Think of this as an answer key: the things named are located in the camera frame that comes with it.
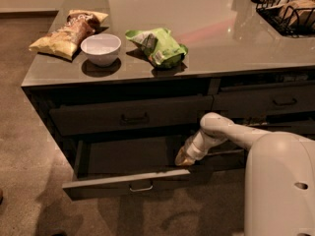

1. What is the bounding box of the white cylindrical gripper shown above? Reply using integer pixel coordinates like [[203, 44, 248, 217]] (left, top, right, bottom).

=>
[[174, 130, 226, 166]]

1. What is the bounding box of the drawer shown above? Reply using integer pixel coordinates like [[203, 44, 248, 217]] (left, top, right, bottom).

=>
[[245, 113, 315, 136], [198, 148, 247, 171], [63, 136, 213, 201], [212, 84, 315, 119], [49, 95, 213, 136]]

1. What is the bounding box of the green snack bag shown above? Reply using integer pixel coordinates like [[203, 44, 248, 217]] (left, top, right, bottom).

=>
[[125, 28, 188, 69]]

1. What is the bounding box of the dark counter cabinet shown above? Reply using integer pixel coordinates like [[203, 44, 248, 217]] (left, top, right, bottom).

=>
[[21, 0, 315, 189]]

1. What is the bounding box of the black wire basket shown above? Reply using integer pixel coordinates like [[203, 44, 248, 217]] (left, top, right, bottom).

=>
[[256, 0, 315, 37]]

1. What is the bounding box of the yellow brown chip bag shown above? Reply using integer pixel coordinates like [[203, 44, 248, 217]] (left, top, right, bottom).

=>
[[29, 10, 108, 60]]

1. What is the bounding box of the brown bag in basket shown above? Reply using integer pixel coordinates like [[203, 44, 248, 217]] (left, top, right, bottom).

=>
[[279, 0, 315, 29]]

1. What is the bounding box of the white bowl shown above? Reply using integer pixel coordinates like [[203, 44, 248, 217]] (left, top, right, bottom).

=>
[[81, 33, 121, 67]]

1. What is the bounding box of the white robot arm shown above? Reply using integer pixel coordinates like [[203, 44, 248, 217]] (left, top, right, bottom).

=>
[[175, 112, 315, 236]]

